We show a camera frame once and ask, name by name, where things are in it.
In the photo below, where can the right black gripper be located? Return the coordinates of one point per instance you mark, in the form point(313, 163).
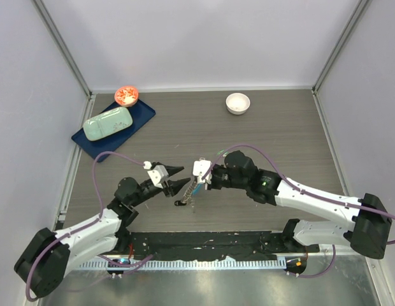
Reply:
point(212, 185)

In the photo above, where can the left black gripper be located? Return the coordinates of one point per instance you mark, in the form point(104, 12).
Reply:
point(173, 186)

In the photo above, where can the large keyring with blue handle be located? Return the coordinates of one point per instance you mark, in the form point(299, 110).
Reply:
point(190, 192)

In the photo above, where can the black key fob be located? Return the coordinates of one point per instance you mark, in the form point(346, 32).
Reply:
point(179, 203)

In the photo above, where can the green tagged key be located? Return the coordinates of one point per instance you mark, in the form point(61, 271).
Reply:
point(222, 153)

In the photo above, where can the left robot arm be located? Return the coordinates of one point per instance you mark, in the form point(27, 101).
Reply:
point(51, 255)

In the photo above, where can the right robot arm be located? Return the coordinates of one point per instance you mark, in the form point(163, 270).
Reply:
point(362, 224)

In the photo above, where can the white ceramic bowl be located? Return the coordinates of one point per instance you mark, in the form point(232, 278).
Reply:
point(237, 103)

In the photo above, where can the dark blue tray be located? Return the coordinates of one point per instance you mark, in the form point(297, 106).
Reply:
point(141, 114)

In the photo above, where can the pale green oblong dish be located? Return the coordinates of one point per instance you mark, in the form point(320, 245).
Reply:
point(107, 123)

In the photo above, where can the red patterned bowl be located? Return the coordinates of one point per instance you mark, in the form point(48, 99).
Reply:
point(126, 96)

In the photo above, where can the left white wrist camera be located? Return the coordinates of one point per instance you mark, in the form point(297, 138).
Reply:
point(157, 172)

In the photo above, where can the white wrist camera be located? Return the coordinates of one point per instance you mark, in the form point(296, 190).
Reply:
point(201, 171)
point(157, 172)

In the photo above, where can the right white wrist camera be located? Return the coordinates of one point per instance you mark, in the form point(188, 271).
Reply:
point(201, 171)

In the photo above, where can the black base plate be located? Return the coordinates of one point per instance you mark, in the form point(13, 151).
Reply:
point(212, 245)

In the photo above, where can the white slotted cable duct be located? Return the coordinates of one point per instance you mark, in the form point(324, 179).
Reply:
point(178, 265)

